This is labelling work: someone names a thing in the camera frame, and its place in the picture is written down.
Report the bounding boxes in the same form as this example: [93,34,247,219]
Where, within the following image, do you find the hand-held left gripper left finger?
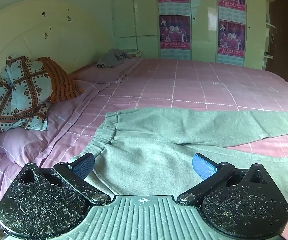
[19,152,112,205]

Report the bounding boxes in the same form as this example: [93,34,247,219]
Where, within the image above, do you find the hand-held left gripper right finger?
[177,153,272,205]

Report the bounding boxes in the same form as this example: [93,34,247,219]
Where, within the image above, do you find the grey pants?
[85,107,288,202]

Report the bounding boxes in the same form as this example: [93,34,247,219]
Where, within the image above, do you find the purple checked pillow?
[0,99,91,165]

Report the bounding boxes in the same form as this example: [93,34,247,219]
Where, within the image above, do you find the pink checked bed sheet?
[0,57,288,230]

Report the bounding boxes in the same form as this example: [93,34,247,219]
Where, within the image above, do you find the orange striped pillow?
[37,57,84,103]

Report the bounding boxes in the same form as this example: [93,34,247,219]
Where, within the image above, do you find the pink checked pillow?
[69,57,144,84]

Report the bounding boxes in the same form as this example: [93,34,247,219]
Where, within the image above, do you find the blue patterned quilt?
[0,54,53,138]

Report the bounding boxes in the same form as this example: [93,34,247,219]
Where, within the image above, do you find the grey crumpled cloth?
[96,49,135,69]

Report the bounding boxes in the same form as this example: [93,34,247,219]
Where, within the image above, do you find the pale green wardrobe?
[111,0,268,70]

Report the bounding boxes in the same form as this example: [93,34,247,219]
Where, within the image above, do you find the cream wooden headboard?
[0,0,117,94]

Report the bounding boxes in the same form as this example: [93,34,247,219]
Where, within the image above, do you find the white corner shelf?
[263,0,276,61]

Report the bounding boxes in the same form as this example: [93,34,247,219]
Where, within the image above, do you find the brown wooden door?
[266,0,288,86]

